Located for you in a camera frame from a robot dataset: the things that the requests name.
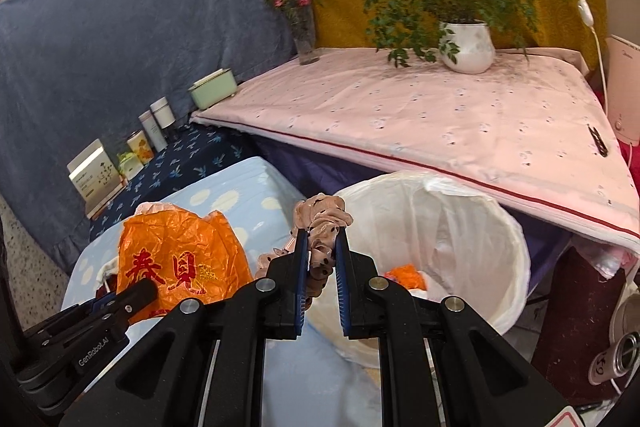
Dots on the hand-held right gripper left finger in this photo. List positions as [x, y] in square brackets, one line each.
[301, 287]

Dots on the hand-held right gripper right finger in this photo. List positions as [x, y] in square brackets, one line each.
[341, 287]

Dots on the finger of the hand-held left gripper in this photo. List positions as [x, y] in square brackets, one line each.
[105, 300]
[137, 299]

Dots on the orange plastic bag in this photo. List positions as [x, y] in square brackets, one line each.
[175, 242]

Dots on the pink dotted scrunchie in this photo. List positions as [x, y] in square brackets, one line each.
[320, 212]

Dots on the bin with white liner bag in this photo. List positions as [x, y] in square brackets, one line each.
[450, 227]

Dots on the orange plastic scrap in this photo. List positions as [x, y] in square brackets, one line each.
[402, 274]

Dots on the pink fabric piece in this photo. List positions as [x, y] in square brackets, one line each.
[152, 208]

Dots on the light blue planet tablecloth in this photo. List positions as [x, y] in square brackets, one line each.
[235, 192]

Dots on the white gift box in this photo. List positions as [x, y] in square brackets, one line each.
[95, 177]

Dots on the small green box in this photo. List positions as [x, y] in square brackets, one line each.
[128, 165]

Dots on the yellow tin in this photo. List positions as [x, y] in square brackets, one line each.
[139, 148]

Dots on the navy floral cloth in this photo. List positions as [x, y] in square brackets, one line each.
[190, 152]

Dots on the white bottle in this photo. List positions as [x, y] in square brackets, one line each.
[152, 131]

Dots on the white jar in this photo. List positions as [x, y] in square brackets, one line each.
[162, 113]

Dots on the pink dotted tablecloth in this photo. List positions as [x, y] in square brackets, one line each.
[425, 117]

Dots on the pale green tissue box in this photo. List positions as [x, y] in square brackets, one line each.
[212, 89]

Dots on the dark red stool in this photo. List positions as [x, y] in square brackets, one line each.
[575, 307]

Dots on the glass vase with pink flowers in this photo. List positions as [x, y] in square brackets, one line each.
[306, 47]

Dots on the blue-grey hanging blanket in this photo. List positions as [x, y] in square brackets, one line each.
[125, 32]

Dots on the white plastic bag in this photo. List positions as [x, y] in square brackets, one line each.
[610, 257]

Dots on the black clip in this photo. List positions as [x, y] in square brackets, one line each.
[598, 141]

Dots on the red cloth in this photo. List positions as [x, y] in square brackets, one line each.
[632, 162]

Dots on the pink appliance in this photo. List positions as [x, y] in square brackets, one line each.
[625, 82]

